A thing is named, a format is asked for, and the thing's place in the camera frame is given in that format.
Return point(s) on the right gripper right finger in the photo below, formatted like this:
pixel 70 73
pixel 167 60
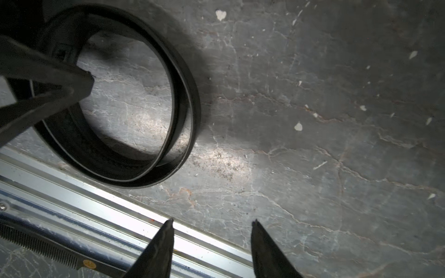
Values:
pixel 268 260

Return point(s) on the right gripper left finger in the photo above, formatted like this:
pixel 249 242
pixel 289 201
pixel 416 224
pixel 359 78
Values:
pixel 156 260

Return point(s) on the black comb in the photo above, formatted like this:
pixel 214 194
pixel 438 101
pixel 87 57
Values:
pixel 55 250

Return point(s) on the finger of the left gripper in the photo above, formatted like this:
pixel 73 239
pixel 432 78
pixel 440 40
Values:
pixel 21 62
pixel 17 118

